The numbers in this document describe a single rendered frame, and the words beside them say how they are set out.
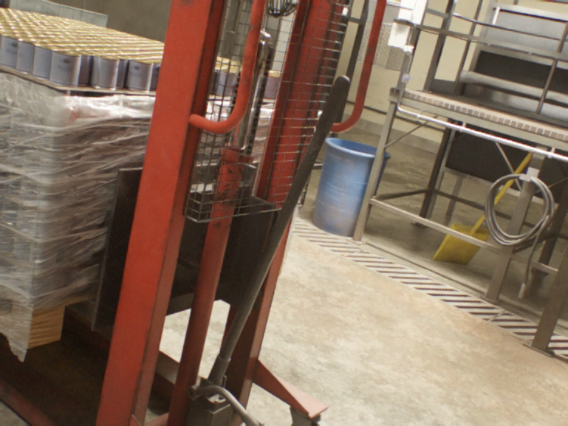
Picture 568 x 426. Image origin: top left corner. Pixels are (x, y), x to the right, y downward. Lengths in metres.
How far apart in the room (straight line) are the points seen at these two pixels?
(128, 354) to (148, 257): 0.29
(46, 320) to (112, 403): 0.31
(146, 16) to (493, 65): 2.72
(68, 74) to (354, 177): 3.27
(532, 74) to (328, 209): 1.95
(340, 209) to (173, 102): 3.25
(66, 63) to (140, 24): 3.78
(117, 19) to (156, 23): 0.44
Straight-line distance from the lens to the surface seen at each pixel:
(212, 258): 2.04
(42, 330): 1.96
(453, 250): 4.94
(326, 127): 1.78
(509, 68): 5.84
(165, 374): 2.59
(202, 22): 1.69
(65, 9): 3.97
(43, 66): 1.85
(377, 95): 10.60
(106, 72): 1.86
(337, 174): 4.84
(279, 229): 1.89
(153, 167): 1.80
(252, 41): 1.59
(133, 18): 5.61
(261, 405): 2.71
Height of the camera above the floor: 1.41
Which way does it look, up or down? 15 degrees down
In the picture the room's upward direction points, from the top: 13 degrees clockwise
